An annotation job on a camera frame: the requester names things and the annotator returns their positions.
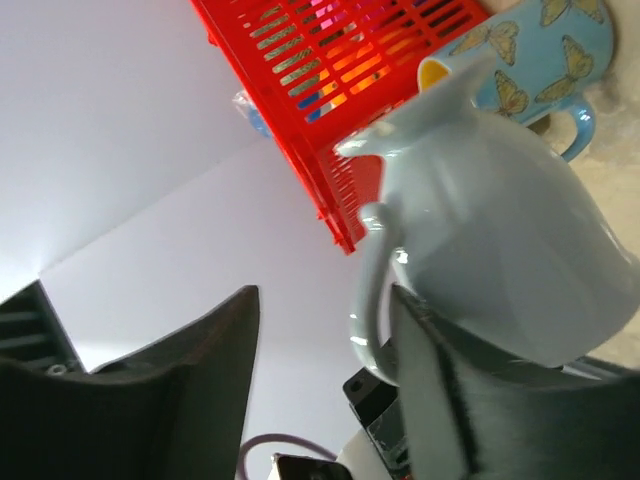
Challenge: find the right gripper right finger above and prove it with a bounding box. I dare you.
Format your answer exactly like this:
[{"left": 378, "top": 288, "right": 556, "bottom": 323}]
[{"left": 389, "top": 285, "right": 639, "bottom": 479}]

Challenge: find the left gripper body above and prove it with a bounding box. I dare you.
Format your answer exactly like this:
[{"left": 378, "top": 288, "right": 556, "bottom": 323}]
[{"left": 342, "top": 368, "right": 412, "bottom": 479}]

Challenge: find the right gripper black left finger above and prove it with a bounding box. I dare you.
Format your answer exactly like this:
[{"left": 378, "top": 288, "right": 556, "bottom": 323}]
[{"left": 1, "top": 285, "right": 260, "bottom": 479}]

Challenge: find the grey mug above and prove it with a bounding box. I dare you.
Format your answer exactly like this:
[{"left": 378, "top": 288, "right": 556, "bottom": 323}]
[{"left": 336, "top": 51, "right": 639, "bottom": 384}]

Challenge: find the blue mug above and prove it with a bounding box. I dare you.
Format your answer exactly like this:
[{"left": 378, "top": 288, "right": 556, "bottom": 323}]
[{"left": 417, "top": 0, "right": 615, "bottom": 161}]

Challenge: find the blue white plastic bag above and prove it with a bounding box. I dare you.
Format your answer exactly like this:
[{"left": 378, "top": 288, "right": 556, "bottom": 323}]
[{"left": 232, "top": 90, "right": 272, "bottom": 138}]

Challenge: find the red plastic basket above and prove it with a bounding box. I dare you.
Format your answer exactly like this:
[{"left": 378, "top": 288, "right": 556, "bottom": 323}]
[{"left": 194, "top": 0, "right": 488, "bottom": 253}]

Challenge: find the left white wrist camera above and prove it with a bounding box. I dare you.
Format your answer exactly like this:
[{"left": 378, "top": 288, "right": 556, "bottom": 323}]
[{"left": 267, "top": 430, "right": 391, "bottom": 480}]

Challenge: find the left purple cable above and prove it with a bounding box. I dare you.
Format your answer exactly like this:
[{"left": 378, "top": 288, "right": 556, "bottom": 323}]
[{"left": 235, "top": 432, "right": 336, "bottom": 480}]

